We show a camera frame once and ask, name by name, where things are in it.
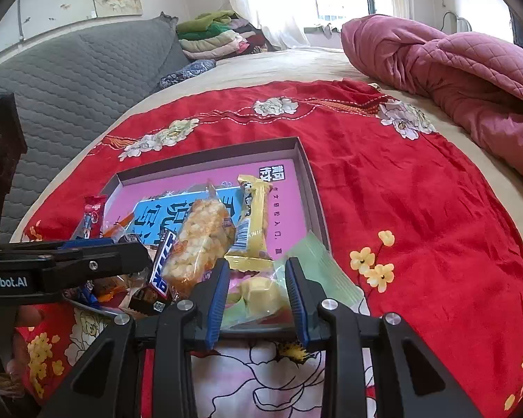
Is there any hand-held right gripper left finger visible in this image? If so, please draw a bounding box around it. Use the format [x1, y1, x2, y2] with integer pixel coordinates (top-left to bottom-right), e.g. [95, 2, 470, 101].
[37, 258, 232, 418]

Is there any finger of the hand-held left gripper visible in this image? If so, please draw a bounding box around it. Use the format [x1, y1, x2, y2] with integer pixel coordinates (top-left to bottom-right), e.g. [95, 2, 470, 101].
[0, 239, 85, 258]
[39, 241, 154, 294]

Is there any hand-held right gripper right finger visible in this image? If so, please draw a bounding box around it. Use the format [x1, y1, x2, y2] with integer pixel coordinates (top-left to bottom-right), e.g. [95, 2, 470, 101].
[285, 257, 484, 418]

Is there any blue snack packet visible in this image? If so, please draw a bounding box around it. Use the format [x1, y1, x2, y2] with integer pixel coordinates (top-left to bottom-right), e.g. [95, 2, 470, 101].
[76, 285, 101, 306]

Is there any orange peanut packet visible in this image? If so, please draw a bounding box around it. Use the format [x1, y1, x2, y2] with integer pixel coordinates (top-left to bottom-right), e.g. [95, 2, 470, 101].
[85, 211, 151, 310]

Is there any red wafer bar packet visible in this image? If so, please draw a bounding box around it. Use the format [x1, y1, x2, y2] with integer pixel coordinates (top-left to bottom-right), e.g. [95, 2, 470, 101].
[72, 195, 107, 241]

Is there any brown chocolate bar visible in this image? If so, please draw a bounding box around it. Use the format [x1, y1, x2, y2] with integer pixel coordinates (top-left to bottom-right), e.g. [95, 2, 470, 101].
[131, 229, 179, 316]

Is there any clear rice cracker packet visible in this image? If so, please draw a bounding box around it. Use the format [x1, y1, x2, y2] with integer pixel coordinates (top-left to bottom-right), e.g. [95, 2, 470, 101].
[161, 180, 237, 299]

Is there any yellow wafer bar packet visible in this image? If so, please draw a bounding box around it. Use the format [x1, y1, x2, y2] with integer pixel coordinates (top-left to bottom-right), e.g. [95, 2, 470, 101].
[224, 175, 274, 261]

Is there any shallow grey cardboard box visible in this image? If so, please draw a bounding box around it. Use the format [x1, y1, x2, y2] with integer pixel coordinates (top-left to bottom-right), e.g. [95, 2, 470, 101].
[101, 136, 332, 340]

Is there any pink book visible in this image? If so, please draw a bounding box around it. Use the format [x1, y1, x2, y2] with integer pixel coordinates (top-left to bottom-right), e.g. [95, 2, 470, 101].
[105, 159, 308, 271]

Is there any grey quilted headboard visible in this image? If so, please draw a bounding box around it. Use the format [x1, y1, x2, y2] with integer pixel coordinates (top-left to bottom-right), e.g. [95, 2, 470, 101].
[0, 15, 188, 238]

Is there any red floral blanket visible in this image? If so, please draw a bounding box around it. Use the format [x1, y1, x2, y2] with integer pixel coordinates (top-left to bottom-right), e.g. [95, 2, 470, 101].
[11, 79, 523, 418]

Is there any blue patterned cloth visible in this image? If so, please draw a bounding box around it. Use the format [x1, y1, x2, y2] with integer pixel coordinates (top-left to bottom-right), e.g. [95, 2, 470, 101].
[159, 60, 218, 89]

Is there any stack of folded clothes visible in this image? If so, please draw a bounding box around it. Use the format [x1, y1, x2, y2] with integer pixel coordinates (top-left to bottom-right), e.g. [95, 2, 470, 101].
[175, 10, 266, 61]

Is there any pink quilt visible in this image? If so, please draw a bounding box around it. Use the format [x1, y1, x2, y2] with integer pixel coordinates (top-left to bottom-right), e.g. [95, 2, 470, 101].
[341, 14, 523, 192]

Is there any white chair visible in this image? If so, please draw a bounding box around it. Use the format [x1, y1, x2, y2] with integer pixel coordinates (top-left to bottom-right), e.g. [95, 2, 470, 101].
[442, 10, 471, 33]

